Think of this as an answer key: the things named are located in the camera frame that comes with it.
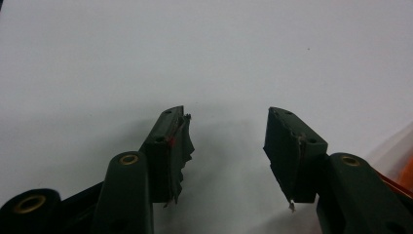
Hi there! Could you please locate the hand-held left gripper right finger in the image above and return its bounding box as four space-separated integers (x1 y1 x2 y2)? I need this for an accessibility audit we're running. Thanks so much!
262 106 329 214

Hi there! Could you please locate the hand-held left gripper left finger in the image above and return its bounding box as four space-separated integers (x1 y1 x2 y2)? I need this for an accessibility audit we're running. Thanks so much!
138 104 196 209

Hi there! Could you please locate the orange translucent plastic item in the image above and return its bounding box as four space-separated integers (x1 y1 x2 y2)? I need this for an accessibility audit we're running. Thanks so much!
365 122 413 199

